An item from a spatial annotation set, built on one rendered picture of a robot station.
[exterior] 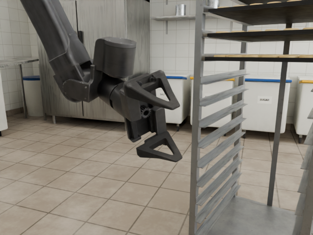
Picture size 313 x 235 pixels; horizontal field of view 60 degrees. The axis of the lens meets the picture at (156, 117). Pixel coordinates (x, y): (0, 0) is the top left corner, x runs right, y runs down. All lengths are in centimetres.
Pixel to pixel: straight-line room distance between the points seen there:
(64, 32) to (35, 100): 451
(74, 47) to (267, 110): 313
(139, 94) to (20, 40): 521
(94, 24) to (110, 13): 27
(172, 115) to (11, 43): 312
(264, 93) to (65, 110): 272
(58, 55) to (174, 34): 380
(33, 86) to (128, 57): 454
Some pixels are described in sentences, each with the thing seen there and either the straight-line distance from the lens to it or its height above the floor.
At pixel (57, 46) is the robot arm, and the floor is 108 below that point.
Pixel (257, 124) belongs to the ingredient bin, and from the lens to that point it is 356.
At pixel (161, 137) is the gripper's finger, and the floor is 93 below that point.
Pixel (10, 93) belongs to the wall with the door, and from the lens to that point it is 535.
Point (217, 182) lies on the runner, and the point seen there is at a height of 41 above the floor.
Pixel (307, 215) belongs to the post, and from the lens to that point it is 116.
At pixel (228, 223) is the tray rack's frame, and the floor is 15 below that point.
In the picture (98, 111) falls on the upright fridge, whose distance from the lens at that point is 385.
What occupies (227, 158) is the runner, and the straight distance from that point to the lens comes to 158.
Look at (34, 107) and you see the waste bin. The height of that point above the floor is 16.
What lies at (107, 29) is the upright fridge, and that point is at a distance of 368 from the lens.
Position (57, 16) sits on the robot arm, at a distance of 55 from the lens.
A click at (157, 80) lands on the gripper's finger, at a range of 41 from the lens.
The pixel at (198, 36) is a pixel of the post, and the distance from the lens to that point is 112.
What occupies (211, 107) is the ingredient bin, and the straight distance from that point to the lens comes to 355.
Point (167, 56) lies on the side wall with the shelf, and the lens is 431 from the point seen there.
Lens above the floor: 107
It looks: 13 degrees down
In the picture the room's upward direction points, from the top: straight up
